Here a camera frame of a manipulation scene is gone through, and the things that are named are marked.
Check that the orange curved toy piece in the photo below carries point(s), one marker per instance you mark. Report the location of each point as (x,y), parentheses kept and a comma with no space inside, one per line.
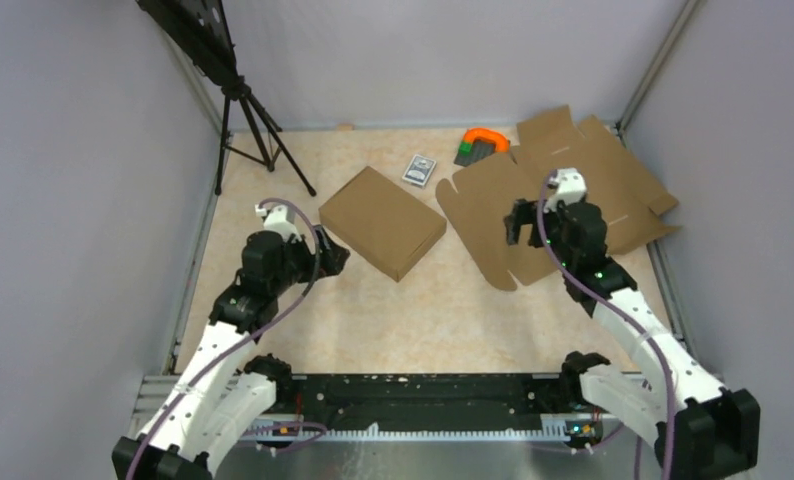
(503,144)

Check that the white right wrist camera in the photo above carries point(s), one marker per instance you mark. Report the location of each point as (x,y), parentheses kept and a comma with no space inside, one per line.
(569,188)

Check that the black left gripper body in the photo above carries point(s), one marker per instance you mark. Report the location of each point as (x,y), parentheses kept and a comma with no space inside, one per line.
(298,261)

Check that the black perforated board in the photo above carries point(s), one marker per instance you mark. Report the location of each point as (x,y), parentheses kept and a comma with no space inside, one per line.
(201,31)

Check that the black tripod stand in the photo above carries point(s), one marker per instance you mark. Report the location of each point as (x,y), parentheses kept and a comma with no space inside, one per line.
(264,130)

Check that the green toy brick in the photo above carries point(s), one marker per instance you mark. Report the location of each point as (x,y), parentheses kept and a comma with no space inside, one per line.
(466,144)

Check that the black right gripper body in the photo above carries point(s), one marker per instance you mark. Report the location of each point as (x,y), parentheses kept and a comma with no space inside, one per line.
(552,227)

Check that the grey toy brick plate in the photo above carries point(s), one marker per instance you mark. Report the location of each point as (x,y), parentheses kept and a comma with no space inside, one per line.
(481,150)

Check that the blue playing card deck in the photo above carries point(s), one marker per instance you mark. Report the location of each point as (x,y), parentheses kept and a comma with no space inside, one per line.
(419,171)

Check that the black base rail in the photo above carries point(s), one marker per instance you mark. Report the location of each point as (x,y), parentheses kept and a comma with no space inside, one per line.
(432,403)

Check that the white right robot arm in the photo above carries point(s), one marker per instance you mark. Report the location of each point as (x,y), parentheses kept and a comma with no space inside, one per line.
(697,427)

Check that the brown cardboard box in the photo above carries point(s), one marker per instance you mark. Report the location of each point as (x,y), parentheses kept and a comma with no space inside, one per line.
(477,198)
(386,225)

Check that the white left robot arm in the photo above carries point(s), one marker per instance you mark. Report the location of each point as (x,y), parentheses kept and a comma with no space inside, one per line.
(214,401)

